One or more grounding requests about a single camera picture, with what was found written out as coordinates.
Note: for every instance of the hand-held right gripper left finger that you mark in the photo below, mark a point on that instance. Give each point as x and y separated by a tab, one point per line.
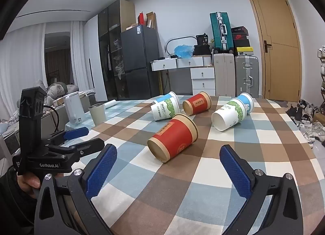
101	171

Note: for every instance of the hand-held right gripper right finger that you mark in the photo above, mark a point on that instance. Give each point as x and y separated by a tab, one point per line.
236	174

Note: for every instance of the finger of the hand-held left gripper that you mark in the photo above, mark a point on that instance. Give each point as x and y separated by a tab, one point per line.
88	146
76	132

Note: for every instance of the large red paper cup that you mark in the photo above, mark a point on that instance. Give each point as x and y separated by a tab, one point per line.
175	138

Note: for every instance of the person's left forearm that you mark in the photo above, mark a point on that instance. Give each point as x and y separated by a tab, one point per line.
12	199

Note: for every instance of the white green printed paper cup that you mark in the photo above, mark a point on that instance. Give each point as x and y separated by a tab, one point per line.
166	109
228	115

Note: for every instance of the white blue printed paper cup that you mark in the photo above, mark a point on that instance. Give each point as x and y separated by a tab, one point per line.
247	101

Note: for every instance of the small red paper cup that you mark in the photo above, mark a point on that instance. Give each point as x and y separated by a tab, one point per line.
199	103

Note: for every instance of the person's left hand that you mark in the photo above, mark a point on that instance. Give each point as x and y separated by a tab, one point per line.
28	183

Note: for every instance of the white electric kettle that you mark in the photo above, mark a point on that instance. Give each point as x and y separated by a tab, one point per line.
73	109

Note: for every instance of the grey green tumbler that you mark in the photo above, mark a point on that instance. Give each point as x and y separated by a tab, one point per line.
97	114

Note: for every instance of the checkered tablecloth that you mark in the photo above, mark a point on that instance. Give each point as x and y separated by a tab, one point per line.
203	174

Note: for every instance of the white paper roll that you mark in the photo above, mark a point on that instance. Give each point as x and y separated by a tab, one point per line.
110	103

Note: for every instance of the grey padded jacket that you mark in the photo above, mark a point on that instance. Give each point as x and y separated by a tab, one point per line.
61	90

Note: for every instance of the white sheer curtain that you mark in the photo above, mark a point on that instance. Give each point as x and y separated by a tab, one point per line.
22	72
78	57

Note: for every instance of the dark glass cabinet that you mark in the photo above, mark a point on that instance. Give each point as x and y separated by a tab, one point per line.
111	52

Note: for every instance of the pile of shoes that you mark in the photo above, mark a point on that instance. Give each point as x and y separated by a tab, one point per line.
308	123

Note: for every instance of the dark grey refrigerator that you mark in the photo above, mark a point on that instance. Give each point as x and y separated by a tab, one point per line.
138	61

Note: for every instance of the silver suitcase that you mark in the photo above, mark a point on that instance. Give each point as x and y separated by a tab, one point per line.
246	76

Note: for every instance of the white drawer cabinet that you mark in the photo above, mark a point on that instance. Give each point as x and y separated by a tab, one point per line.
203	80

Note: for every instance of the beige suitcase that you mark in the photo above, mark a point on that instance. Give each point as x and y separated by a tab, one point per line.
224	75

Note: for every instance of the white desk with drawers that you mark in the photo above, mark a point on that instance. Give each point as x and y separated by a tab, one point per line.
177	63

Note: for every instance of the black yellow shoe box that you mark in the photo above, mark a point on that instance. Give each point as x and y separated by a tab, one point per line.
244	50

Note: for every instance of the black bag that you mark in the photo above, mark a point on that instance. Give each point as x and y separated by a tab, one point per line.
201	50

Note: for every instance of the blue plastic bag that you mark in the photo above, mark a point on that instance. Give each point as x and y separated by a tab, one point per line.
183	51

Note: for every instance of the brown cardboard box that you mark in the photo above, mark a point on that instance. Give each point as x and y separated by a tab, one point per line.
151	20

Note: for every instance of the wooden door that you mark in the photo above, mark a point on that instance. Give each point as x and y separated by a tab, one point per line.
276	44

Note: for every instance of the shoe rack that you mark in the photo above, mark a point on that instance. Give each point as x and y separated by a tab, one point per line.
321	67

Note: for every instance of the red black shoe box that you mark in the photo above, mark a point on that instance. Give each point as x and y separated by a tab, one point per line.
240	37

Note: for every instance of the teal suitcase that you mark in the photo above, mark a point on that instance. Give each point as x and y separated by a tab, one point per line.
220	32

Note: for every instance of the arched silver mirror frame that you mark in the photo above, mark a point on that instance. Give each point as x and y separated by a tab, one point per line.
169	42

